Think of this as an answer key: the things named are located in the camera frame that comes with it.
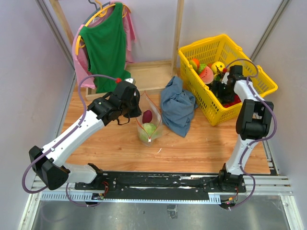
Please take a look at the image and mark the blue crumpled cloth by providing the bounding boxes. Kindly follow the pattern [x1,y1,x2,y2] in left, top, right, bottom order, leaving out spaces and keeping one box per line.
[160,76,198,138]

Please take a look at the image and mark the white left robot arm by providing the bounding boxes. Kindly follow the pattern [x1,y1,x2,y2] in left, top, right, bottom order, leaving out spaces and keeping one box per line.
[29,78,142,190]

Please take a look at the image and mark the grey clothes hanger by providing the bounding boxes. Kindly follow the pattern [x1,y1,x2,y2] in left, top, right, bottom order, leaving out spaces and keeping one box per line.
[83,0,110,24]

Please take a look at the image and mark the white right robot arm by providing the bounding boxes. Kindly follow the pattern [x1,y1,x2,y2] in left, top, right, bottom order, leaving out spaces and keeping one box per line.
[215,65,276,192]

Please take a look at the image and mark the yellow plastic basket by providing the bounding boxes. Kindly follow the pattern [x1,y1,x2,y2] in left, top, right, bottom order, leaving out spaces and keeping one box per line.
[178,34,278,126]

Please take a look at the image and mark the orange peach toy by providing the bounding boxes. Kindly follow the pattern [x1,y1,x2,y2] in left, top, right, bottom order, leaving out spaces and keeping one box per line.
[189,58,200,71]

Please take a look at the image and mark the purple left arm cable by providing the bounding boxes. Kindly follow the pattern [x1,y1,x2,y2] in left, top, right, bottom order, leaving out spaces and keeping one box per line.
[22,74,120,208]

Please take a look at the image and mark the yellow lemon toy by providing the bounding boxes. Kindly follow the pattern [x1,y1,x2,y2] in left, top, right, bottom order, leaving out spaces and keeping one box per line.
[211,61,225,74]

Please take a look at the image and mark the pink shirt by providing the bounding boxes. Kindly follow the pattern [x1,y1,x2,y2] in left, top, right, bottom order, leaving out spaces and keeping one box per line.
[71,9,136,89]

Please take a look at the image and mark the wooden clothes rack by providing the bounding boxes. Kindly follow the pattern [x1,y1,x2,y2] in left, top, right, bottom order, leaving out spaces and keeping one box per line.
[49,0,184,101]

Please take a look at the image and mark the green tank top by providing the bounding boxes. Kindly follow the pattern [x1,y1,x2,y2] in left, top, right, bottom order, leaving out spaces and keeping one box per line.
[79,2,131,93]

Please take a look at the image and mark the green cabbage toy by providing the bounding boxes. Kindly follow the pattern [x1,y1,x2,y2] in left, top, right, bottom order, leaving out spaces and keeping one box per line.
[139,123,156,142]

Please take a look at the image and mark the purple eggplant toy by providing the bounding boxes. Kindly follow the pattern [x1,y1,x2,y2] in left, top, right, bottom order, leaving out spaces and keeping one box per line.
[142,110,153,124]

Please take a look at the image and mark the yellow clothes hanger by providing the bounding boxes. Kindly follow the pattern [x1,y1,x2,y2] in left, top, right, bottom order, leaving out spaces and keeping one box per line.
[74,3,131,55]

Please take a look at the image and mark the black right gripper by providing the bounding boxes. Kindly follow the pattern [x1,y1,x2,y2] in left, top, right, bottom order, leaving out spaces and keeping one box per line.
[210,80,235,104]

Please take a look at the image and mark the red apple toy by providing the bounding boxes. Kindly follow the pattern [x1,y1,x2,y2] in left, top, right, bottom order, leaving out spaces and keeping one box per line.
[223,94,241,108]

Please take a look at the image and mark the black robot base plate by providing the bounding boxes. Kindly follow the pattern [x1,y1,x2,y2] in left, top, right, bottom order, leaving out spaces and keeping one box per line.
[74,171,246,201]

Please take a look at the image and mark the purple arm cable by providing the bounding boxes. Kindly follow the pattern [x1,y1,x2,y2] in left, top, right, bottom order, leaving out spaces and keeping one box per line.
[22,74,120,208]
[224,58,279,210]

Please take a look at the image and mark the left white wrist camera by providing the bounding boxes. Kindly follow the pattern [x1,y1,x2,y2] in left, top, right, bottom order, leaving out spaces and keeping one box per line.
[125,78,136,85]

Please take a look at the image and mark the clear zip top bag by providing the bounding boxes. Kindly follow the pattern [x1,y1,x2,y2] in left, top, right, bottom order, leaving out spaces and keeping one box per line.
[136,92,163,146]

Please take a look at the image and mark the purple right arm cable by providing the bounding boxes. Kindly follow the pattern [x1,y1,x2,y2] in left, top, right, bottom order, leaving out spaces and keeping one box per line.
[224,58,279,210]

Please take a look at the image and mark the watermelon slice toy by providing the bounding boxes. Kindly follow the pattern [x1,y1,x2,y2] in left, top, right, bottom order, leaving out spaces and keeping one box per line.
[199,66,214,84]

